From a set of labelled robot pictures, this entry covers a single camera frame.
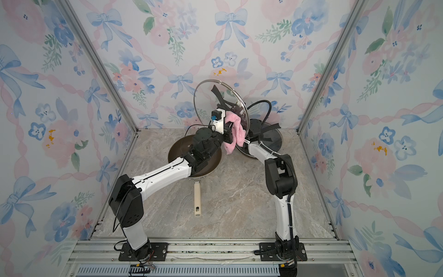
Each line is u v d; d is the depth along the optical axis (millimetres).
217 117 609
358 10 692
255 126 694
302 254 733
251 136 731
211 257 733
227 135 663
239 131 701
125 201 476
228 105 764
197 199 779
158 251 738
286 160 587
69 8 692
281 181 569
